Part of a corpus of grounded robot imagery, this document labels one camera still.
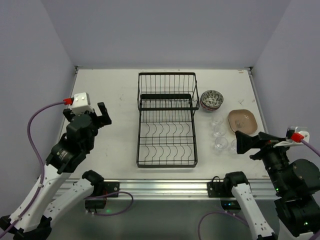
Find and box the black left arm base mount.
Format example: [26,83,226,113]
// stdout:
[84,181,120,213]

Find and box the black floral patterned bowl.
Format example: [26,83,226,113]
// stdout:
[200,90,224,108]

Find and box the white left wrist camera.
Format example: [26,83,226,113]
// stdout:
[70,92,94,115]

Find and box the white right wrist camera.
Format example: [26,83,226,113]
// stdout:
[273,126,310,148]

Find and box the aluminium mounting rail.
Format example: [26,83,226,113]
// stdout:
[54,177,278,200]

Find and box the clear drinking glass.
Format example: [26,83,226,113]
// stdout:
[214,136,229,152]
[212,124,227,137]
[210,114,224,127]
[229,139,237,155]

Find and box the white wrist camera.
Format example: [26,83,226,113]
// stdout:
[70,92,94,115]
[273,126,310,148]

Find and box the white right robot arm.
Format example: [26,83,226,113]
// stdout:
[223,127,320,240]

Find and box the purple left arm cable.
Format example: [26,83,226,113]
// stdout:
[0,97,134,238]

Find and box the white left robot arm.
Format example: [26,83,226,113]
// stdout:
[0,102,112,240]

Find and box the brown textured bowl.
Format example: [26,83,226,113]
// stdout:
[227,109,258,135]

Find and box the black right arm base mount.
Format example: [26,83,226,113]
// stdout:
[206,176,241,212]

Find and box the black wire dish rack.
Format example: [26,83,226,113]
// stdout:
[136,72,200,168]

